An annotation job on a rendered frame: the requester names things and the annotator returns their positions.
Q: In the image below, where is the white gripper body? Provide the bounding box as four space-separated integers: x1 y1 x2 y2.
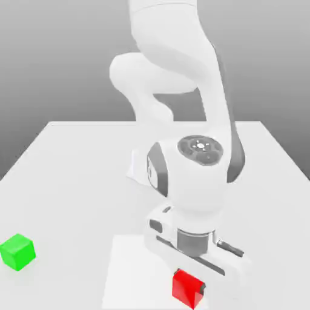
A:
143 231 253 289

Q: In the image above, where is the small red cube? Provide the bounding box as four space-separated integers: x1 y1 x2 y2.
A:
171 268 206 310

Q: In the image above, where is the small green cube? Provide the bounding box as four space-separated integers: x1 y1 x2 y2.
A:
0 232 37 272

